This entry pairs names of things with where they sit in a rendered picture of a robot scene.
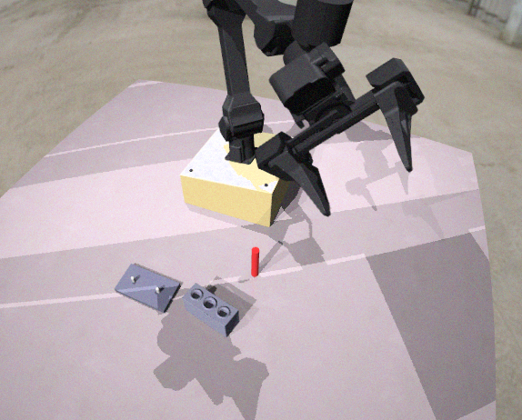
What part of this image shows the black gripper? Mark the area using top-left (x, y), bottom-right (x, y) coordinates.
top-left (255, 58), bottom-right (425, 217)

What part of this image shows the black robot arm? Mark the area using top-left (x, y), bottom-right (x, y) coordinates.
top-left (202, 0), bottom-right (354, 165)

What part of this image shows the red peg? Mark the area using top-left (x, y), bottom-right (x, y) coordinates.
top-left (251, 247), bottom-right (259, 277)

